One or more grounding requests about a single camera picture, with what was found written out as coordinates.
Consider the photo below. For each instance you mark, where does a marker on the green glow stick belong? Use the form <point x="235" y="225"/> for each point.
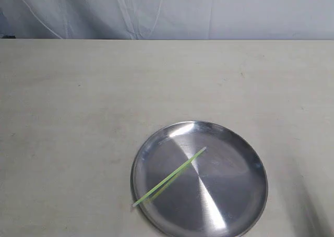
<point x="167" y="178"/>

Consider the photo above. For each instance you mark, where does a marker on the round stainless steel plate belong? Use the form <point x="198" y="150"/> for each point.
<point x="223" y="192"/>

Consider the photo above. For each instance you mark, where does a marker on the white fabric backdrop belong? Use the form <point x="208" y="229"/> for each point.
<point x="169" y="19"/>

